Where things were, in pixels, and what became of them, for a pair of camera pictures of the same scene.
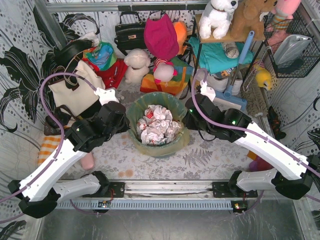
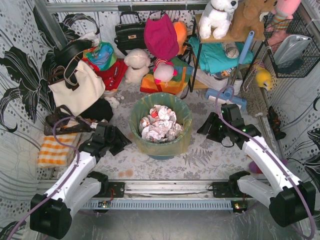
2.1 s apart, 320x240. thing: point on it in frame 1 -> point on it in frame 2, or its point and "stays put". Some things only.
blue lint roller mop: x=227 y=96 stays put
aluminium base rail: x=169 y=189 stays put
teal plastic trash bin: x=164 y=156 stays put
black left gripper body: x=122 y=122 -> x=114 y=139
